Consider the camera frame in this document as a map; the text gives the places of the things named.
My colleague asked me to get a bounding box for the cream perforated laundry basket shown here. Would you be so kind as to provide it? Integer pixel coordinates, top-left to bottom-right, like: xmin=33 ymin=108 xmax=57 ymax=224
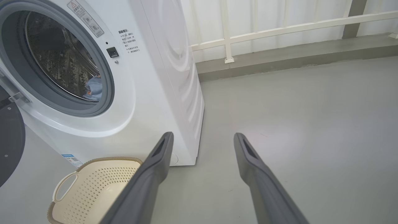
xmin=47 ymin=157 xmax=144 ymax=224

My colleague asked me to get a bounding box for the white warning sticker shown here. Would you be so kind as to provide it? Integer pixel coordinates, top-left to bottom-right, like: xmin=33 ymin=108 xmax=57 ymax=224
xmin=67 ymin=0 xmax=104 ymax=38

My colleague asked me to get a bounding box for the steel washing machine drum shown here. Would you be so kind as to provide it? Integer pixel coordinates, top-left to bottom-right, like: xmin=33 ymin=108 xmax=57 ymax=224
xmin=25 ymin=12 xmax=103 ymax=101

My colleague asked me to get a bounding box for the white front-load washing machine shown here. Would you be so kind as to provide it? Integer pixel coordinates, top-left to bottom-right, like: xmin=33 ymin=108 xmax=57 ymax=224
xmin=0 ymin=0 xmax=205 ymax=167

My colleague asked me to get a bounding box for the white metal railing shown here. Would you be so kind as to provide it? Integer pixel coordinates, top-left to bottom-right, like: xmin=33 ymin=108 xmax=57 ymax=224
xmin=190 ymin=0 xmax=398 ymax=64

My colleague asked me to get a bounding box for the blue energy label sticker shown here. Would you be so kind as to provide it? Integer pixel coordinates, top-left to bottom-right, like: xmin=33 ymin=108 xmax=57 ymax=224
xmin=61 ymin=154 xmax=84 ymax=168

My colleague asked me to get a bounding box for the grey rubber door gasket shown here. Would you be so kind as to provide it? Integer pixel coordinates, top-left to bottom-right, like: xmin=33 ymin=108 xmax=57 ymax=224
xmin=0 ymin=0 xmax=115 ymax=117

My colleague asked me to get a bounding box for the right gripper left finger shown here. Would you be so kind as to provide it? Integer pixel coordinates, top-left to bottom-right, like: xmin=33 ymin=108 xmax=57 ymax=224
xmin=101 ymin=132 xmax=174 ymax=224

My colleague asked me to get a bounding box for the blue cartoon print garment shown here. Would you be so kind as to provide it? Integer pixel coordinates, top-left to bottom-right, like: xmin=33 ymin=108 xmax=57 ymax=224
xmin=83 ymin=76 xmax=103 ymax=101

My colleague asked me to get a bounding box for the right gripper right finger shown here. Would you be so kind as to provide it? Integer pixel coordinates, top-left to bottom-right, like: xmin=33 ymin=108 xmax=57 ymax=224
xmin=234 ymin=133 xmax=310 ymax=224

